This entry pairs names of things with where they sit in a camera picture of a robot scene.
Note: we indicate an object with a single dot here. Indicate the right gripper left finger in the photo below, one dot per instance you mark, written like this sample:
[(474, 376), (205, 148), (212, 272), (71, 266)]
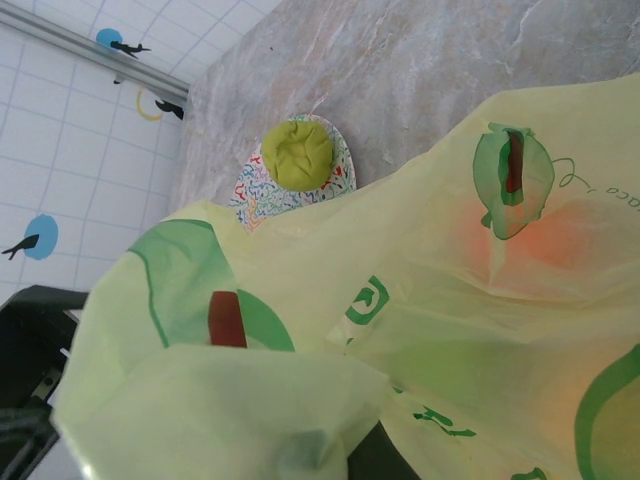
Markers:
[(302, 450)]

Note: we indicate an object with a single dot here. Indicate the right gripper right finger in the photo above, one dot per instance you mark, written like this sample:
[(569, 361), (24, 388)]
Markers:
[(380, 460)]

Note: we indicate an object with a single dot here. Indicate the yellow plastic bag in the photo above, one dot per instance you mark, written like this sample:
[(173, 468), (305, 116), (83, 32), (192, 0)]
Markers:
[(425, 325)]

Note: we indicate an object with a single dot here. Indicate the orange fruit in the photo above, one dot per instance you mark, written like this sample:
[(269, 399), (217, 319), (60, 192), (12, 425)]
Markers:
[(555, 245)]

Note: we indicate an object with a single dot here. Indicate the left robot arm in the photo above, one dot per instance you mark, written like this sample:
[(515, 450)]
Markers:
[(30, 340)]

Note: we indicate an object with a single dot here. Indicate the blue circle fish sticker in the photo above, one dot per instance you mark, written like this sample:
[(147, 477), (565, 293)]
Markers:
[(40, 240)]

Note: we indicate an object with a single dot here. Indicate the blue circle shark sticker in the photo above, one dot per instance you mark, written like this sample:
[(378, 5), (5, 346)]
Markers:
[(112, 42)]

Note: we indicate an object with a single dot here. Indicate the aluminium corner post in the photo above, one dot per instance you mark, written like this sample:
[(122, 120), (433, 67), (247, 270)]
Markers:
[(100, 55)]

